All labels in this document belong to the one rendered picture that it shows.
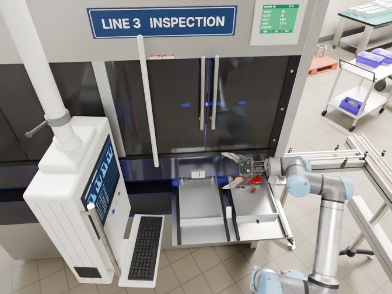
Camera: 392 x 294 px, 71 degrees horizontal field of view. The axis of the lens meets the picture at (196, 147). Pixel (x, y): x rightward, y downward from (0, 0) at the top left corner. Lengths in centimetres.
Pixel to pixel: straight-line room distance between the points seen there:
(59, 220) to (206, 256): 164
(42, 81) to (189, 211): 112
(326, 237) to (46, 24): 132
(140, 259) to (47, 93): 104
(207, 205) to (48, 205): 99
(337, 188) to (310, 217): 198
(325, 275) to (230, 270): 157
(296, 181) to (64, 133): 88
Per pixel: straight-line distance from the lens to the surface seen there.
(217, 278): 254
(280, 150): 177
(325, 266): 108
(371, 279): 293
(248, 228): 174
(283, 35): 136
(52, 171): 121
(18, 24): 101
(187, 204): 181
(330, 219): 107
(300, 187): 102
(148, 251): 173
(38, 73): 106
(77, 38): 134
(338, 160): 226
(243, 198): 187
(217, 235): 170
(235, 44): 132
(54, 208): 118
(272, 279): 107
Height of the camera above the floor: 234
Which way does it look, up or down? 42 degrees down
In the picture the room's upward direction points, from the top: straight up
